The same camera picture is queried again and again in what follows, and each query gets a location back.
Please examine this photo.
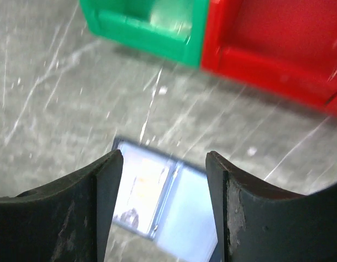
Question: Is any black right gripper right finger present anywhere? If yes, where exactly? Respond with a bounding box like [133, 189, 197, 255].
[205, 151, 337, 261]

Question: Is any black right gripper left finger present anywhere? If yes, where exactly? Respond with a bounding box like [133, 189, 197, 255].
[0, 150, 123, 261]

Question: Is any blue leather card holder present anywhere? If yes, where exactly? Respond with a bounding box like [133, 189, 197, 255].
[112, 136, 221, 261]

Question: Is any pale printed card in holder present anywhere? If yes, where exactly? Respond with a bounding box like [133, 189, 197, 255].
[114, 156, 172, 235]

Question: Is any red plastic double bin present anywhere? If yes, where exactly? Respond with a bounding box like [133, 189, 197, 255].
[201, 1, 337, 116]

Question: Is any green plastic bin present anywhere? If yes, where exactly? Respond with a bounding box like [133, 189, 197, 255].
[80, 0, 209, 68]

